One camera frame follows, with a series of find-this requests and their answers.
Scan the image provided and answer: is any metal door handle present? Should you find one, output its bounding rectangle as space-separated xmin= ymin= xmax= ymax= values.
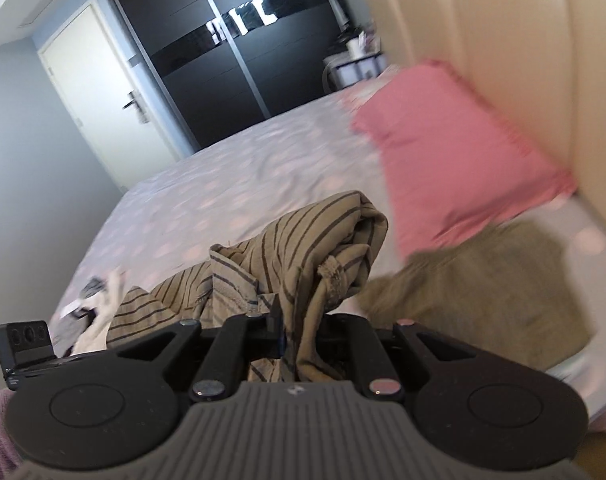
xmin=122 ymin=91 xmax=151 ymax=123

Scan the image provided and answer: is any bed with polka-dot sheet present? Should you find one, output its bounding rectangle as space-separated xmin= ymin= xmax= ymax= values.
xmin=48 ymin=77 xmax=606 ymax=411

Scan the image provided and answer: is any beige padded headboard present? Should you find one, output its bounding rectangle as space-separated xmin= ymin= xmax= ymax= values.
xmin=365 ymin=0 xmax=606 ymax=241

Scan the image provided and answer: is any white door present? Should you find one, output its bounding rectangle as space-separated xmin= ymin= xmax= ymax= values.
xmin=37 ymin=2 xmax=184 ymax=193

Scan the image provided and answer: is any white textured garment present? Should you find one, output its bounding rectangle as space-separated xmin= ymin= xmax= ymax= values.
xmin=70 ymin=267 xmax=129 ymax=356

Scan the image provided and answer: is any white nightstand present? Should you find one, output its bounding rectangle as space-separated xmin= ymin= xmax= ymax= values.
xmin=323 ymin=52 xmax=389 ymax=92

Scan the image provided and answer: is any olive green garment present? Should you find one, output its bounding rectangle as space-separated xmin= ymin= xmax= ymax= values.
xmin=353 ymin=220 xmax=596 ymax=371

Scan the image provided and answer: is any grey garment with black trim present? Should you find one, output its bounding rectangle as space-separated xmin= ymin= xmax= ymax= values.
xmin=50 ymin=305 xmax=101 ymax=353

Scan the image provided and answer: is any dark sliding-door wardrobe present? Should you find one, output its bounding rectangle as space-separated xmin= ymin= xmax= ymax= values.
xmin=100 ymin=0 xmax=359 ymax=151

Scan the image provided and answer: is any brown striped shirt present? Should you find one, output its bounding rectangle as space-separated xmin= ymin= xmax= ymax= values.
xmin=106 ymin=190 xmax=389 ymax=383

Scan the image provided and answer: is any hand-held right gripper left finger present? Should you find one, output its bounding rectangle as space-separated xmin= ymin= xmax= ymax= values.
xmin=116 ymin=294 xmax=285 ymax=403

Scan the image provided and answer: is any patterned pink pillow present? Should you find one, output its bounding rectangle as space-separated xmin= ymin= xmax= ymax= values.
xmin=340 ymin=65 xmax=409 ymax=111

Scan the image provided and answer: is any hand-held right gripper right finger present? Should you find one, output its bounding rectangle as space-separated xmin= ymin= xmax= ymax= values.
xmin=323 ymin=314 xmax=476 ymax=398

